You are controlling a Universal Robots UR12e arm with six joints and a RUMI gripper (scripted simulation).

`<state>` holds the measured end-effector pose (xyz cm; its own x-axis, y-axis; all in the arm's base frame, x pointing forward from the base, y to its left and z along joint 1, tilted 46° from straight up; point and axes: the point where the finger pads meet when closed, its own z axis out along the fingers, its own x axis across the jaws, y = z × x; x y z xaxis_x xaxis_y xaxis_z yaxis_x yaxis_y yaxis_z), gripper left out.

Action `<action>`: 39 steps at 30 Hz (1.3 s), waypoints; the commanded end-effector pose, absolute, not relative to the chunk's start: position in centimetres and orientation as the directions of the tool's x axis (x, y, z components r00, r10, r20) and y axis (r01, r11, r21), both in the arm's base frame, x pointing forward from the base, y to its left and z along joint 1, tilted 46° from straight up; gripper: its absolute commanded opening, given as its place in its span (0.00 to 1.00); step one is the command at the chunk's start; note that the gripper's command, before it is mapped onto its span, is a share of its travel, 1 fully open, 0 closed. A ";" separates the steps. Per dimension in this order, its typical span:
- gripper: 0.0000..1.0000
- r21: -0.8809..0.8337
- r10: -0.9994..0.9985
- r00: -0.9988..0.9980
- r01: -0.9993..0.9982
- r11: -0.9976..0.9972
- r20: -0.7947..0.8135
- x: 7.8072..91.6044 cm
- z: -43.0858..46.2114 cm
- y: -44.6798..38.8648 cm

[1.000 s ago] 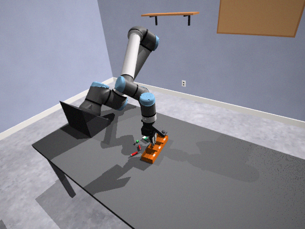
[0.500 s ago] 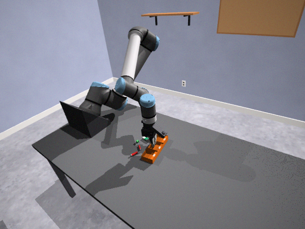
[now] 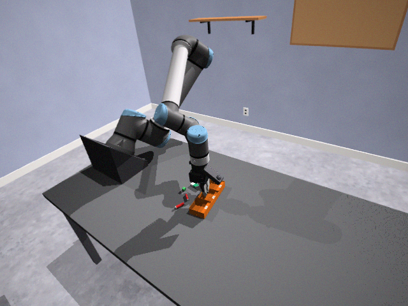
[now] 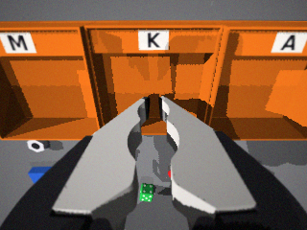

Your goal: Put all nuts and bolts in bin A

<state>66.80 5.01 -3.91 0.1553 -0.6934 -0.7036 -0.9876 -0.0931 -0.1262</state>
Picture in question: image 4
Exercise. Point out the silver hex nut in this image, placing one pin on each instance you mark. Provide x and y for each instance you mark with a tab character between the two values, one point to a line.
37	145

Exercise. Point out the orange bin rack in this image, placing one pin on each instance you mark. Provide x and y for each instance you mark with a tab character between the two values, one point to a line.
44	88

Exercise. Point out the green die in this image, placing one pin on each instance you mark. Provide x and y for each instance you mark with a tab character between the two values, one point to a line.
146	192

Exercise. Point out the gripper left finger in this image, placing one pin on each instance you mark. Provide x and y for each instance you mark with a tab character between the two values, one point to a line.
96	179

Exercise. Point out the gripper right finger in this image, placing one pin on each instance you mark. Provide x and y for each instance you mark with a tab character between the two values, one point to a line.
213	176

